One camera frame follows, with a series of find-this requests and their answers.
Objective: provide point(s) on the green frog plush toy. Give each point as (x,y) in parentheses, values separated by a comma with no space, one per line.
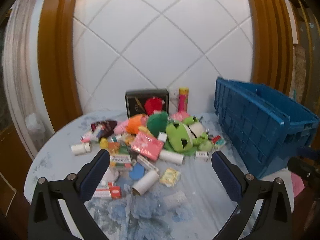
(176,135)

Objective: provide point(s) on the teal white stick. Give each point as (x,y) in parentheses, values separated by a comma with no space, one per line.
(295,95)

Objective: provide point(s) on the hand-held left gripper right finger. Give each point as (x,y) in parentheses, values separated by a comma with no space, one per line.
(226,177)

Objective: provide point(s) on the small green monster plush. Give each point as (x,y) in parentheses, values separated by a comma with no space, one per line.
(206,145)

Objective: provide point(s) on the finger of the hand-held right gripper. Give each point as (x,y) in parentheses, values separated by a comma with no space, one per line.
(310,152)
(303,168)

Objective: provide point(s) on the orange and pink plush toy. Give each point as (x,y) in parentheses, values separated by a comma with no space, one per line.
(133,125)

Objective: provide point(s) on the blue plastic paddle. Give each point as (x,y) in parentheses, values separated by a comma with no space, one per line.
(137,172)

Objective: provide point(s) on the pink cloth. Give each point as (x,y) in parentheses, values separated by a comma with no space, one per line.
(297,185)

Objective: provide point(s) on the white wall socket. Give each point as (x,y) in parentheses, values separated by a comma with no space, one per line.
(173,93)

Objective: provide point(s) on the blue plastic crate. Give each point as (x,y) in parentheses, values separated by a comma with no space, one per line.
(250,130)

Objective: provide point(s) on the red teal small packet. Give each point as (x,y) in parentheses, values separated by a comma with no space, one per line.
(217,140)

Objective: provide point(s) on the yellow packet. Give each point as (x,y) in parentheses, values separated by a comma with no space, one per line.
(170,177)

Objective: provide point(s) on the red plush toy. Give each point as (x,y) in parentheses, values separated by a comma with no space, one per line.
(153,105)

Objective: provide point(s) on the pink white small box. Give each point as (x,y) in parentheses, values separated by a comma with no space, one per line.
(88,138)

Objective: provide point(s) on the black picture box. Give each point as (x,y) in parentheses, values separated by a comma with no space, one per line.
(135,102)

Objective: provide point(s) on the dark green plush toy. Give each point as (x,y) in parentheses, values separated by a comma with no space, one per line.
(156,123)

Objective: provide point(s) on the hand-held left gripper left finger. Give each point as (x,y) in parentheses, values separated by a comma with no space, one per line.
(96,175)

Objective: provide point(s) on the dark snack bag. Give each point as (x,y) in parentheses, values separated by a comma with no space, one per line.
(110,126)

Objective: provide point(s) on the red white medicine box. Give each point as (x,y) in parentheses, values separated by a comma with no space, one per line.
(110,192)

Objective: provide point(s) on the wooden wall trim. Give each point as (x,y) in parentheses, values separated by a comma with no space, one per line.
(57,55)
(270,42)

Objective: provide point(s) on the rolled beige carpet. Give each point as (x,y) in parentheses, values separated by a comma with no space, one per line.
(299,67)

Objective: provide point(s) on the green white medicine box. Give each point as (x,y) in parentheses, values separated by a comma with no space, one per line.
(121,161)

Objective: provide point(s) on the white oblong case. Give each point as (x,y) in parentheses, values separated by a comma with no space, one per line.
(147,163)

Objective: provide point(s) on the white pill bottle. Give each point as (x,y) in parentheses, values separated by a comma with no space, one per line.
(80,149)

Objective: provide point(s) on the glass door with stickers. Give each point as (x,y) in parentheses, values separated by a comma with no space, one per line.
(303,30)

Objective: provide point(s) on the white curtain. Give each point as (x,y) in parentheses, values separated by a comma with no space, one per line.
(20,80)

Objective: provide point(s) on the pink can with yellow lid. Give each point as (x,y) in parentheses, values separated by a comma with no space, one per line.
(183,100)

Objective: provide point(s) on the white paper roll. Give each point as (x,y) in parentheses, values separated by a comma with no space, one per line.
(171,157)
(146,182)

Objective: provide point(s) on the small yellow toy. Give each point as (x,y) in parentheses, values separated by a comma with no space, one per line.
(103,143)

